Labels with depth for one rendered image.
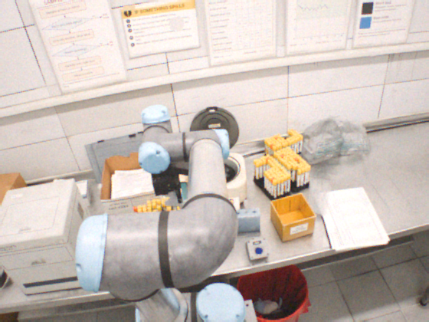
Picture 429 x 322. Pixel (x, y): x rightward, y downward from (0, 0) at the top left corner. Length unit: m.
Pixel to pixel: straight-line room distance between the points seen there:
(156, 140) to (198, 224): 0.40
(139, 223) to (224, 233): 0.12
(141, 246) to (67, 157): 1.31
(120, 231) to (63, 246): 0.72
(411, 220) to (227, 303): 0.91
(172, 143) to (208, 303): 0.39
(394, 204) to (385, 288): 0.91
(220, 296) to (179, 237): 0.43
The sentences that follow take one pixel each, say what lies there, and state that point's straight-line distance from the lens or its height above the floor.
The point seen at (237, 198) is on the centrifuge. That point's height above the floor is 0.93.
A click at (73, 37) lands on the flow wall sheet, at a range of 1.47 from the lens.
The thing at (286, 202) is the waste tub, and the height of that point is 0.95.
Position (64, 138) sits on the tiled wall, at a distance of 1.71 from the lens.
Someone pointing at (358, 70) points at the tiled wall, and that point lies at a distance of 1.79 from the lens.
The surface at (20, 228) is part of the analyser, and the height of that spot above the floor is 1.17.
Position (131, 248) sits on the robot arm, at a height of 1.58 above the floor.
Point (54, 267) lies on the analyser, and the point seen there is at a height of 1.02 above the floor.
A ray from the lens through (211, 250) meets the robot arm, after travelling 0.50.
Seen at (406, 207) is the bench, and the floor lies 0.87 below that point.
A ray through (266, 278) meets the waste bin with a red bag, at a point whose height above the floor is 0.32.
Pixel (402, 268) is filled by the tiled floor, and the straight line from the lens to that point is 2.51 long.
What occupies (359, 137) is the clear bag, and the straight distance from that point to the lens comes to 1.77.
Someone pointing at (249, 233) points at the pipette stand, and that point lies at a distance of 1.38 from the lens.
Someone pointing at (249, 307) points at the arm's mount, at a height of 0.95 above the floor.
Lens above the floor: 1.95
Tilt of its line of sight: 39 degrees down
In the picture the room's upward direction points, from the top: 7 degrees counter-clockwise
